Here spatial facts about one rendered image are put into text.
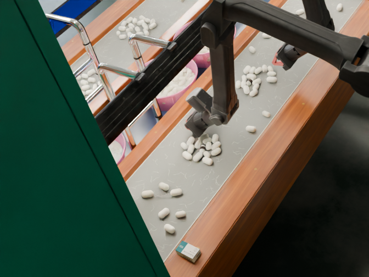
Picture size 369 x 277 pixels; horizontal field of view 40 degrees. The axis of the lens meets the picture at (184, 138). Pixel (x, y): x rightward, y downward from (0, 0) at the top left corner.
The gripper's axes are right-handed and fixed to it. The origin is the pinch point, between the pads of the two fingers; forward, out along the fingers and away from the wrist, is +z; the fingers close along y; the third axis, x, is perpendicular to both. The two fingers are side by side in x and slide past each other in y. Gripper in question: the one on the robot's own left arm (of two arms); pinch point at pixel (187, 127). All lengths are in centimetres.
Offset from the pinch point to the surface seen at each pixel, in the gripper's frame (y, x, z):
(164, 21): -53, -31, 43
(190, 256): 42, 18, -27
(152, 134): 8.4, -6.0, 6.7
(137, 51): 0.1, -30.4, -8.9
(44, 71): 58, -38, -82
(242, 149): -0.2, 15.3, -15.8
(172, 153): 11.0, 2.2, 0.5
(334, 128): -86, 67, 39
